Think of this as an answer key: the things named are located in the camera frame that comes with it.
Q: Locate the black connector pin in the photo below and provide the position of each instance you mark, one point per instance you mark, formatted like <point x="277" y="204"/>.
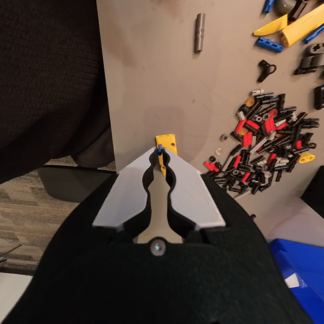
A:
<point x="252" y="217"/>

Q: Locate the yellow panel piece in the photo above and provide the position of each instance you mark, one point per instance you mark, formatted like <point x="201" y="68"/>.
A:
<point x="167" y="141"/>

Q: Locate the blue connector pin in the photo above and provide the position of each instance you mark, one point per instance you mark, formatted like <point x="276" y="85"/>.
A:
<point x="159" y="150"/>

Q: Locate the white flat board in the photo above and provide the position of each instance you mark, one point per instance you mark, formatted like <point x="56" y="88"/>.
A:
<point x="12" y="298"/>

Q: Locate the black small angled connector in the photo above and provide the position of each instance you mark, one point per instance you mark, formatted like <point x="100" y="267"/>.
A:
<point x="264" y="69"/>

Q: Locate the blue plastic bin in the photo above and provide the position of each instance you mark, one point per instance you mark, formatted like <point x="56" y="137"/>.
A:
<point x="303" y="258"/>

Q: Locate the pile of yellow black building pieces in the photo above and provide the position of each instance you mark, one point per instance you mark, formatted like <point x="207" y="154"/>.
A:
<point x="298" y="27"/>

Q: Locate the grey round bush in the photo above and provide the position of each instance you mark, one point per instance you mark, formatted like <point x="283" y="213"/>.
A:
<point x="224" y="137"/>

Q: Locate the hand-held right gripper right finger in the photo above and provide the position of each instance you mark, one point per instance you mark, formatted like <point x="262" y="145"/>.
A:
<point x="195" y="197"/>

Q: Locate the pile of black red pins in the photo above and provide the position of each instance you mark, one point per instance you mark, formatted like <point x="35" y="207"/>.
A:
<point x="273" y="151"/>

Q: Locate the grey connector rod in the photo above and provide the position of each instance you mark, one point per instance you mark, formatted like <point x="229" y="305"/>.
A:
<point x="199" y="33"/>

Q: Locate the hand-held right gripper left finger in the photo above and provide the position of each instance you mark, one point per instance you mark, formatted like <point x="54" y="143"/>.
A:
<point x="124" y="197"/>

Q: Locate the black perforated block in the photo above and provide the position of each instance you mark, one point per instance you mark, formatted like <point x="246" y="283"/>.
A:
<point x="316" y="192"/>

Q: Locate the black chair seat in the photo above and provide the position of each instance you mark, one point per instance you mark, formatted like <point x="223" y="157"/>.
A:
<point x="76" y="182"/>

